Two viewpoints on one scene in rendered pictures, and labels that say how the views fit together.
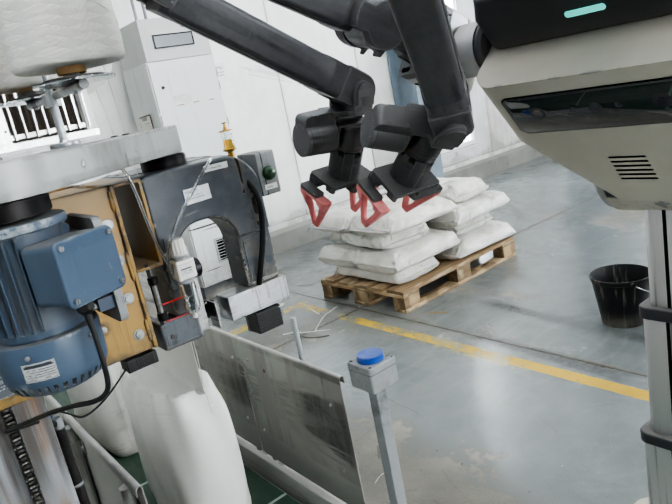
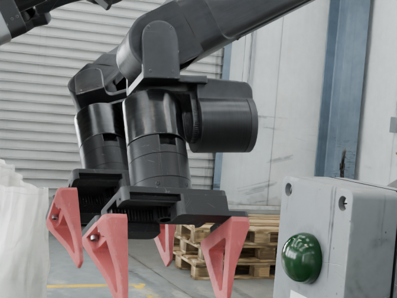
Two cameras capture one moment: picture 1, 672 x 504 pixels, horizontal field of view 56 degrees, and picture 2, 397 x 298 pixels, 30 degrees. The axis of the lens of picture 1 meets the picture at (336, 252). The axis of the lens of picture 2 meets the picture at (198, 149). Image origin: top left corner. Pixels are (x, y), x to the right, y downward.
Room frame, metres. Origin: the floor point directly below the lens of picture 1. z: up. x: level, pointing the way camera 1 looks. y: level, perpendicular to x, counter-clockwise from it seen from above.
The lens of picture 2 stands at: (1.78, 0.13, 1.37)
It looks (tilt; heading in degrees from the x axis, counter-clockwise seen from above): 3 degrees down; 192
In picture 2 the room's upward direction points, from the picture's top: 5 degrees clockwise
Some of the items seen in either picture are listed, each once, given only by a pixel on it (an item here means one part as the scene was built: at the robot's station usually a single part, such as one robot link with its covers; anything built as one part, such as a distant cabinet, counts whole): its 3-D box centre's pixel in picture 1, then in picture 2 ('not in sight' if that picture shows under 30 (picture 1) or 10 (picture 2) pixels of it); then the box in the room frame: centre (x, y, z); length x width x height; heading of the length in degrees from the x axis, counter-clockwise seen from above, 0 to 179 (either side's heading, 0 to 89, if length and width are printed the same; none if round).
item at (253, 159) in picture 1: (258, 173); (340, 258); (1.34, 0.13, 1.29); 0.08 x 0.05 x 0.09; 36
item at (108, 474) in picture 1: (87, 478); not in sight; (1.55, 0.79, 0.54); 1.05 x 0.02 x 0.41; 36
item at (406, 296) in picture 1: (419, 266); not in sight; (4.37, -0.58, 0.07); 1.20 x 0.82 x 0.14; 128
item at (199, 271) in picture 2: not in sight; (241, 259); (-4.68, -0.80, 0.07); 1.20 x 0.82 x 0.14; 124
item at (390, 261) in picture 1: (406, 248); not in sight; (4.02, -0.47, 0.32); 0.66 x 0.43 x 0.15; 128
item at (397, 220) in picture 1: (402, 213); not in sight; (4.02, -0.48, 0.56); 0.66 x 0.42 x 0.15; 126
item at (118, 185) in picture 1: (118, 223); not in sight; (1.22, 0.40, 1.26); 0.22 x 0.05 x 0.16; 36
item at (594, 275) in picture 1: (622, 296); not in sight; (2.99, -1.39, 0.13); 0.30 x 0.30 x 0.26
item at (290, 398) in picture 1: (251, 394); not in sight; (1.86, 0.36, 0.54); 1.05 x 0.02 x 0.41; 36
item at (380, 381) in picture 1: (373, 371); not in sight; (1.29, -0.03, 0.81); 0.08 x 0.08 x 0.06; 36
